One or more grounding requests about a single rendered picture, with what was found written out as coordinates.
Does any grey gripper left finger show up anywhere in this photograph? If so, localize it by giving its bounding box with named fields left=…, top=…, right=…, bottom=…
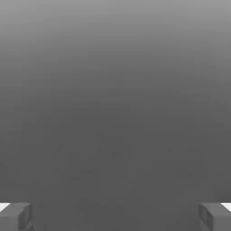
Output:
left=0, top=202, right=34, bottom=231

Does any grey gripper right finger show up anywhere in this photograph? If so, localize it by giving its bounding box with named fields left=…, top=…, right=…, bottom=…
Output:
left=197, top=202, right=231, bottom=231

